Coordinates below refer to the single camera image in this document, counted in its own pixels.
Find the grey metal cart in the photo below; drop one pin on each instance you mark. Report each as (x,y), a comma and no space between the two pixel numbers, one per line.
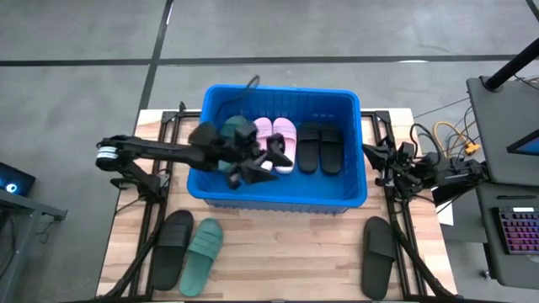
(21,235)

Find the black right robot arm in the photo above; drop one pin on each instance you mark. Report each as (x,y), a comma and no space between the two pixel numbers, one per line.
(459,172)

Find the grey keyboard desk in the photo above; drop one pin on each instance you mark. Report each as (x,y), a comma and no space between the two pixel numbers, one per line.
(505,269)

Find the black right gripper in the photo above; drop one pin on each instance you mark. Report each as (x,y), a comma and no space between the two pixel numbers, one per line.
(400,168)

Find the white paper sheet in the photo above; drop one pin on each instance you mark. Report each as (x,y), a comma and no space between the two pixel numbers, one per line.
(446,214)

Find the pink slide sandal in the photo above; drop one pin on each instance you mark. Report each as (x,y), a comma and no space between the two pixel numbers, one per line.
(263,126)
(286,126)

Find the black pole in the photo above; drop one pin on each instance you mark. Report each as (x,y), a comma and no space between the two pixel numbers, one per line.
(511,67)

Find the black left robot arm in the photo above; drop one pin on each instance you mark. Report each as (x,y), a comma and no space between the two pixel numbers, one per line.
(160,149)

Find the tablet with blue screen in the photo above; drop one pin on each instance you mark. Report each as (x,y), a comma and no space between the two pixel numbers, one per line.
(528,145)

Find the black slide sandal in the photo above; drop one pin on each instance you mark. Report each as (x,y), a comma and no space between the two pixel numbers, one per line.
(331,147)
(308,147)
(170,252)
(378,261)

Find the green slide sandal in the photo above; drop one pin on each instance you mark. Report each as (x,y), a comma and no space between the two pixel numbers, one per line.
(236,122)
(202,256)

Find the black device with blue light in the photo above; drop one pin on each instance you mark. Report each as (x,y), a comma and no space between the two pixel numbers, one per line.
(14,181)

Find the grey side table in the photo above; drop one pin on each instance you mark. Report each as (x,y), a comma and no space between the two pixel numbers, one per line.
(501,134)

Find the blue plastic bin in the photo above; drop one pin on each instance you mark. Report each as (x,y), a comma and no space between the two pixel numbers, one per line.
(295,189)

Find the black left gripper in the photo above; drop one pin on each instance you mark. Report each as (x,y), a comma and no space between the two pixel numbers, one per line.
(240,155)

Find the backlit keyboard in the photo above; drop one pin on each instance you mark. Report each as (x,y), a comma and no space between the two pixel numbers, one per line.
(520,233)

